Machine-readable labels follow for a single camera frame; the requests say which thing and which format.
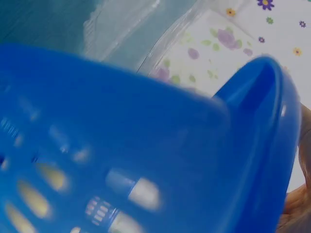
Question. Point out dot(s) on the clear plastic sheet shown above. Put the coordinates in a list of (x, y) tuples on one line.
[(114, 34)]

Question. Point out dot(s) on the blue plastic slotted basket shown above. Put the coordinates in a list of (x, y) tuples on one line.
[(136, 126)]

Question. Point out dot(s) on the person's right hand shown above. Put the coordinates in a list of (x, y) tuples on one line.
[(300, 201)]

